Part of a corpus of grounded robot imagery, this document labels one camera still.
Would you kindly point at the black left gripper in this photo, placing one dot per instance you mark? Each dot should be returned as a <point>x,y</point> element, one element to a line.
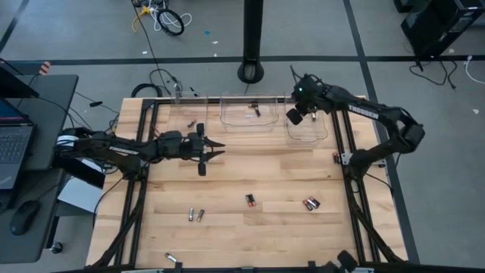
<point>195,148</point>

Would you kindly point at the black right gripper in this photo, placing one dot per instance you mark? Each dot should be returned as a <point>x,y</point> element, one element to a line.
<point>307,95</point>

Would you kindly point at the silver AA battery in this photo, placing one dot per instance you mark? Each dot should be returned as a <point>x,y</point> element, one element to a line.
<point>191,214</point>
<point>313,116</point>
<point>170,258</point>

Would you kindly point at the clear plastic bin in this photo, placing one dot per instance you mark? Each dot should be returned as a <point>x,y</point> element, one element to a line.
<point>310,132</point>
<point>182,113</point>
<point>238,121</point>

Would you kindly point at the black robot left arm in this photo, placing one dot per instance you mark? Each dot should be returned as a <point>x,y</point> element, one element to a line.
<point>113,148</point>

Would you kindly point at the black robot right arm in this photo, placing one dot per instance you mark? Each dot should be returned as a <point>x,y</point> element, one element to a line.
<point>363,112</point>

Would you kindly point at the grey black clamp device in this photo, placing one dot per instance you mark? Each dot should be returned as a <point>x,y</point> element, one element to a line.
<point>382,164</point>

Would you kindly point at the black flat bar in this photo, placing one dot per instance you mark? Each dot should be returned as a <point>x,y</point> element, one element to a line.
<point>81,170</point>

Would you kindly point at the black computer tower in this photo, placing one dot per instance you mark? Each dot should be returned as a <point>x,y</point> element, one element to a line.
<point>443,26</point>

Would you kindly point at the black desk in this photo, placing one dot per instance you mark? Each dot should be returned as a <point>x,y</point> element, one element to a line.
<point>57,98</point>

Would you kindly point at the black rounded object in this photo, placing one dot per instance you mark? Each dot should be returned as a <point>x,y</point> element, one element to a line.
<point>346,261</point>

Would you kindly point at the black desk castor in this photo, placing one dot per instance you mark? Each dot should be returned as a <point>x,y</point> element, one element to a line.
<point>57,248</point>

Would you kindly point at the orange striped small object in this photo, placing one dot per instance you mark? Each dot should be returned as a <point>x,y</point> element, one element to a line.
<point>45,68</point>

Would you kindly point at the grey open laptop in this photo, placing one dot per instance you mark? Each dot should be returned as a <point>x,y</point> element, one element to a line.
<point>13,151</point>

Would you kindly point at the black computer mouse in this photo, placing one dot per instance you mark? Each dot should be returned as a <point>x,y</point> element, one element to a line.
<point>23,218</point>

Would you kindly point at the black laptop lid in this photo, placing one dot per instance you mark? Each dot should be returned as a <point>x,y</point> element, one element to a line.
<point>11,85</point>

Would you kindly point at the silver metal mounting bracket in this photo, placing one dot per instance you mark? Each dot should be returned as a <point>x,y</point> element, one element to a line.
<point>345,158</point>

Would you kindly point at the black camera stand pole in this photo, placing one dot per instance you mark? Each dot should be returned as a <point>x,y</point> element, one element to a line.
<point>253,38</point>

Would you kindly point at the black aluminium table frame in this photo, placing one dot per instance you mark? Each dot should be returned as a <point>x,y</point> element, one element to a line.
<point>147,103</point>

